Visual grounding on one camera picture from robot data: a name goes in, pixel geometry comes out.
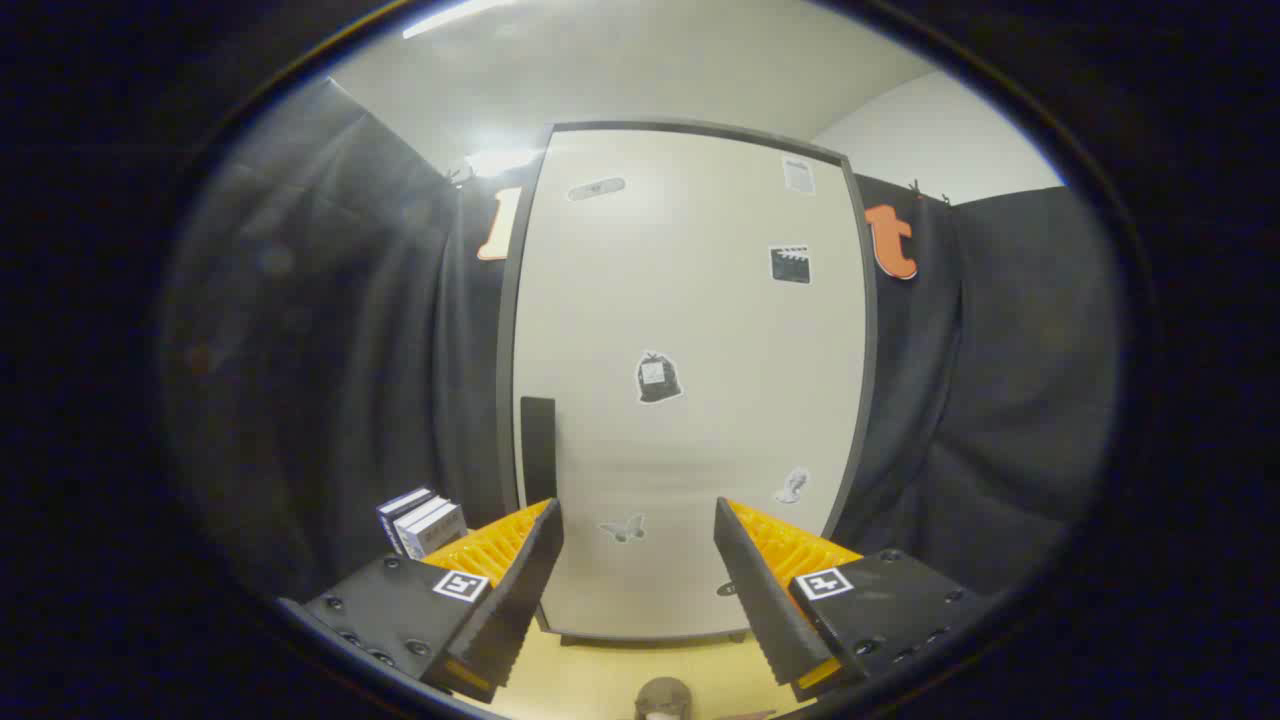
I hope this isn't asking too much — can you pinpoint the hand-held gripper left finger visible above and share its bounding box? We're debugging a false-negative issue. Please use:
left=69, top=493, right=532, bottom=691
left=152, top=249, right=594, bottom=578
left=280, top=497, right=564, bottom=704

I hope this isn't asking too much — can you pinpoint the white shoe cabinet door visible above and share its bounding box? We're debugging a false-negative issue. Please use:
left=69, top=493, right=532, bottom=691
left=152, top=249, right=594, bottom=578
left=513, top=128, right=869, bottom=641

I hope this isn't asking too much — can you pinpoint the black door handle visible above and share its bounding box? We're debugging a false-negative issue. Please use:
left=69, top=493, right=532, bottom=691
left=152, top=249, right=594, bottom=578
left=520, top=396, right=558, bottom=506

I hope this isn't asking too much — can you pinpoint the brown fuzzy shoe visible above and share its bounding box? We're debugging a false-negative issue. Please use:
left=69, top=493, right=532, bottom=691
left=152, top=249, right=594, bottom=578
left=635, top=677, right=694, bottom=720

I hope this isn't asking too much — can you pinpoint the white portrait cover book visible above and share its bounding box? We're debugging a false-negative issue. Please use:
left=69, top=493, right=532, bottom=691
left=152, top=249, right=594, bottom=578
left=395, top=497, right=468, bottom=561

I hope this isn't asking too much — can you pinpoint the grey shoe cabinet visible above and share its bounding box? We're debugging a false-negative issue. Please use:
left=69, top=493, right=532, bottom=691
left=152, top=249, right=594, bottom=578
left=495, top=120, right=881, bottom=646

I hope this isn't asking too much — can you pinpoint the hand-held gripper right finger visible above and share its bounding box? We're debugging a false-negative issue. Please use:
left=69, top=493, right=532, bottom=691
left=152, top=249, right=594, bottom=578
left=713, top=497, right=991, bottom=703

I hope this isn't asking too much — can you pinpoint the black backdrop cloth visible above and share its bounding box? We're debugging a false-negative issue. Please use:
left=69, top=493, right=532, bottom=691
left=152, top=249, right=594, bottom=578
left=160, top=80, right=1121, bottom=601

